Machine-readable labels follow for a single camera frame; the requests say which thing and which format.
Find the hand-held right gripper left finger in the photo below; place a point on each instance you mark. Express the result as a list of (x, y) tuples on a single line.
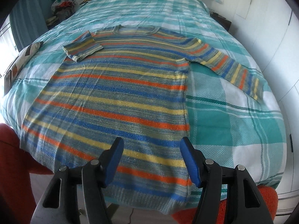
[(114, 159)]

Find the yellowish folded cloth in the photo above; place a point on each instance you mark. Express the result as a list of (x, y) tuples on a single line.
[(53, 20)]

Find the dark bedside table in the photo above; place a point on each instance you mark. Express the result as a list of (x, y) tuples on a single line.
[(222, 21)]

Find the yellow patterned pillow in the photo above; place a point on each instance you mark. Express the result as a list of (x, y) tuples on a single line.
[(86, 1)]

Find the pile of colourful clothes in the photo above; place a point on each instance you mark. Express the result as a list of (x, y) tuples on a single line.
[(63, 4)]

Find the brown patterned cushion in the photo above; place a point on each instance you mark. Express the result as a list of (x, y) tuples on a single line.
[(21, 60)]

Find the teal checked bedspread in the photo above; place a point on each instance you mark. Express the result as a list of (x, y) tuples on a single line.
[(233, 121)]

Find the striped knitted sweater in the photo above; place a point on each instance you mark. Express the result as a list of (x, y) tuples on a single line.
[(112, 98)]

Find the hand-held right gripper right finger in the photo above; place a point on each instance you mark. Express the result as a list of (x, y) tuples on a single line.
[(190, 161)]

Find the blue curtain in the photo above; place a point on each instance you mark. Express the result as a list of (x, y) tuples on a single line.
[(30, 11)]

